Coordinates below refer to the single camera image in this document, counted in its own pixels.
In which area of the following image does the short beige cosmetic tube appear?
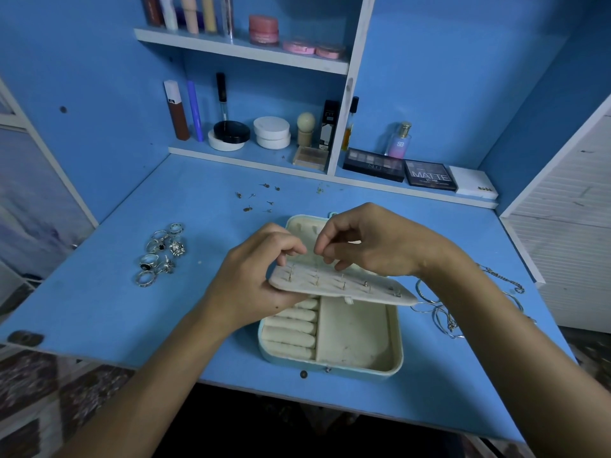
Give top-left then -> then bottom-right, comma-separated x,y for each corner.
201,0 -> 218,34

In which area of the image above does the small pink perfume bottle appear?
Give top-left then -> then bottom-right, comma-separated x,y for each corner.
386,121 -> 412,159

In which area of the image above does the white framed marbled panel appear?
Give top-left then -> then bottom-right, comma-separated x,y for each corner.
0,76 -> 99,292

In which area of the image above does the pile of small earrings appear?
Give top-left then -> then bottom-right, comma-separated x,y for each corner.
234,183 -> 283,214

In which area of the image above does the black cosmetic bottle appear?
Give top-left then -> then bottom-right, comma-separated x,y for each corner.
320,100 -> 341,151

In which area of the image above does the white slatted cabinet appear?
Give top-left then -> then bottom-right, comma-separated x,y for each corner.
501,95 -> 611,333

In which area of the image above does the black makeup brush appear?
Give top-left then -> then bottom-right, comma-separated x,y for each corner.
216,72 -> 229,123

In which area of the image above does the pile of silver rings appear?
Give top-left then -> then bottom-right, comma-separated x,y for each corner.
134,222 -> 187,288

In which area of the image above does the pile of silver bracelets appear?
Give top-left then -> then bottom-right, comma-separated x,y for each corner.
415,265 -> 526,340

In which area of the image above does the beige makeup sponge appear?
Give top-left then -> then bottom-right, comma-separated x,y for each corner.
296,111 -> 317,149

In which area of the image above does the square brown powder compact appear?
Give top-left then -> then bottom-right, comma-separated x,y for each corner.
293,146 -> 330,172

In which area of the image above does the white round cream jar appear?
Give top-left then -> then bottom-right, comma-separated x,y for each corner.
253,116 -> 292,151

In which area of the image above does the person's left forearm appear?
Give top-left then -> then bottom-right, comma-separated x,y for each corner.
57,308 -> 244,458

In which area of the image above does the pink round jar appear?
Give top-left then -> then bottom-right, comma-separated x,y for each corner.
248,15 -> 281,46

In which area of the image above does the white bowl black inside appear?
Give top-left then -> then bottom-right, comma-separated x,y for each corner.
208,121 -> 252,153

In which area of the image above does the person's dark clothing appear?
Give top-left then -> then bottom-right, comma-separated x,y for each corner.
162,381 -> 469,458

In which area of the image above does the white flat box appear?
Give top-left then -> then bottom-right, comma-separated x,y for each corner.
449,165 -> 500,201

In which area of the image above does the person's right hand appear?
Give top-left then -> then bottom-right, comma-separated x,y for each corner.
313,203 -> 466,279

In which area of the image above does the person's right forearm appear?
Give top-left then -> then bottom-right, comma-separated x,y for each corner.
425,243 -> 611,458

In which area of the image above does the thin dark cosmetic bottle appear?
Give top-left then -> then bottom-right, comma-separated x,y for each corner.
342,96 -> 360,153

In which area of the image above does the blue cosmetic tube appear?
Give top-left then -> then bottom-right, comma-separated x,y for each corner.
186,81 -> 206,142

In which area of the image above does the brown lipstick tube white cap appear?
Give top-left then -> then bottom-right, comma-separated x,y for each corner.
163,80 -> 191,141

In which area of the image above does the black lettered eyeshadow palette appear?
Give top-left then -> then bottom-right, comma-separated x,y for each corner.
403,159 -> 458,191

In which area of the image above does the person's left hand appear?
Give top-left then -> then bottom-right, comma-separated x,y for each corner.
202,222 -> 309,332

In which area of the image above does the dark eyeshadow palette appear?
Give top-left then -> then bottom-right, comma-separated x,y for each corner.
342,148 -> 407,182

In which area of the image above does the white shelf unit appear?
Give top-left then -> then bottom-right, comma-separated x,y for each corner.
134,0 -> 500,210

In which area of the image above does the white tube blue label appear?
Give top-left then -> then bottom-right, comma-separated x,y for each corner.
159,0 -> 179,32

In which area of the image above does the cream jewellery box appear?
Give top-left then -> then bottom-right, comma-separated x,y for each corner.
256,214 -> 419,378

